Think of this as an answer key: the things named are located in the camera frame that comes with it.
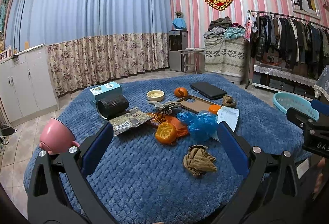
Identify blue patterned sofa cover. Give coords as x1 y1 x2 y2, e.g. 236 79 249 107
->
313 65 329 100

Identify blue plastic bag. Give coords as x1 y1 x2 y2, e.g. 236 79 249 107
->
177 110 219 143

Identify halved orange peel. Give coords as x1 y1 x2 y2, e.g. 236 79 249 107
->
155 122 177 145

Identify teal tissue box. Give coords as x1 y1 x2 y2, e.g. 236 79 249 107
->
89 82 123 104

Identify small metal stool table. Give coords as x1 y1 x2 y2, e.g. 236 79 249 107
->
179 48 205 74

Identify black flat wallet case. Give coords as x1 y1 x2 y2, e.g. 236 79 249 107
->
190 82 226 100

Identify blue floral curtain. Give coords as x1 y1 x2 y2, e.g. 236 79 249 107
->
1 0 171 95

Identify grey water dispenser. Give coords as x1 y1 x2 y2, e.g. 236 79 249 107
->
169 29 188 72

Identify patterned cloth covered chest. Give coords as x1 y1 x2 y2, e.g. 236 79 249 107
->
204 35 248 85

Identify metal clothes rack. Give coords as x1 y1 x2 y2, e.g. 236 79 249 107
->
245 10 328 89

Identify whole orange tangerine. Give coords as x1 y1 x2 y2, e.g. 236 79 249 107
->
174 87 189 98

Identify blue covered water bottle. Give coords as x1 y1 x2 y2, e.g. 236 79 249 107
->
172 18 187 30

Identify brown phone case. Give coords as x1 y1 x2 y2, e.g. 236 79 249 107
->
178 95 220 113

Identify cream round lid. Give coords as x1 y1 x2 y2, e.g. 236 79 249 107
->
147 90 165 102

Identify pink ceramic cup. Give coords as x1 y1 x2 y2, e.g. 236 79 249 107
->
38 118 80 154

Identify black ribbed cylinder cup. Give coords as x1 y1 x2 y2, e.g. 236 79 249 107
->
96 95 129 119

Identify orange bottle cap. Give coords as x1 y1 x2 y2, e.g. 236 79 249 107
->
208 105 221 114

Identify white paper receipt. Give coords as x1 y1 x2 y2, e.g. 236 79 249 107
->
211 107 240 142

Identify small potted plant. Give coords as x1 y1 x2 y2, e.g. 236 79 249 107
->
175 11 184 18

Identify white cabinet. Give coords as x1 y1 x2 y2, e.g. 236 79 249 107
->
1 44 59 126

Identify printed snack packet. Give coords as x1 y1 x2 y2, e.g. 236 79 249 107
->
109 107 152 137

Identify pile of folded clothes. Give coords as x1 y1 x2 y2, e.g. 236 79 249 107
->
204 16 245 39

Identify large brown paper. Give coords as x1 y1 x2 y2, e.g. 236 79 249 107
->
182 145 218 177

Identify hanging dark clothes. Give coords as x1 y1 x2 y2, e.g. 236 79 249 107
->
245 13 328 80

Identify low lace covered bench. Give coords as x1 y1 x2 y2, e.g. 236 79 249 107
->
250 63 316 95

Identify small brown paper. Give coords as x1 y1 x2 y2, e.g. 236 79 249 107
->
222 94 236 108

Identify light blue laundry basket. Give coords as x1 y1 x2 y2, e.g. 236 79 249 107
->
273 92 320 121

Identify person's right hand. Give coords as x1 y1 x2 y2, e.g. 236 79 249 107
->
313 158 326 194

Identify blue quilted table cover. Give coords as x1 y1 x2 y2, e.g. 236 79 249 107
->
23 73 312 224

